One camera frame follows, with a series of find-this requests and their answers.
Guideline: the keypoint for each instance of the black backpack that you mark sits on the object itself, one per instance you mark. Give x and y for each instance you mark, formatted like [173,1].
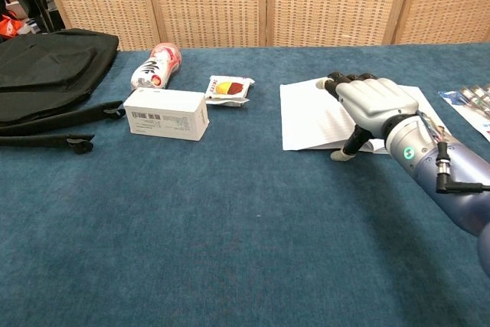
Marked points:
[46,74]

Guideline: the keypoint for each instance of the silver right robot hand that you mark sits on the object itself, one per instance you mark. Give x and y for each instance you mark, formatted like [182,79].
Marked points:
[373,103]

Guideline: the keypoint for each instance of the blue silver right robot arm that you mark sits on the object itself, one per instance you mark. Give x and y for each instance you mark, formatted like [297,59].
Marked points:
[440,166]

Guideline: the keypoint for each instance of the white snack packet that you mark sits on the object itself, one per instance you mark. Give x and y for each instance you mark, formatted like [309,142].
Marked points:
[227,89]

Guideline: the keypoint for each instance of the blue white blister pack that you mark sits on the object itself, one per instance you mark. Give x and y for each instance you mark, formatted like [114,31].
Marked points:
[472,106]

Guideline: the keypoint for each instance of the white book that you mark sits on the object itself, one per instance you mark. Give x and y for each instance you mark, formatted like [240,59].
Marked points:
[310,120]

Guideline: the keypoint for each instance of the woven wooden folding screen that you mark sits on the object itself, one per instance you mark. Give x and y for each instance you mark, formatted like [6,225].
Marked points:
[245,1]

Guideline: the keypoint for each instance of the orange white bag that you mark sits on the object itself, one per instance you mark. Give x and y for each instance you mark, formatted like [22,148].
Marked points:
[9,26]

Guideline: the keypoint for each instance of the red white drink bottle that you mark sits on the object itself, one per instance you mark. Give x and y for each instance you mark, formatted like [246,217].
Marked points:
[155,68]

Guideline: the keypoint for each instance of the white cardboard box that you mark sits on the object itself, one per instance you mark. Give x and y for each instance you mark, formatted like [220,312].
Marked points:
[164,114]

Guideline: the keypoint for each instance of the blue table cloth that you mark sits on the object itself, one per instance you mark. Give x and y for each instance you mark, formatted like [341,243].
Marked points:
[191,227]

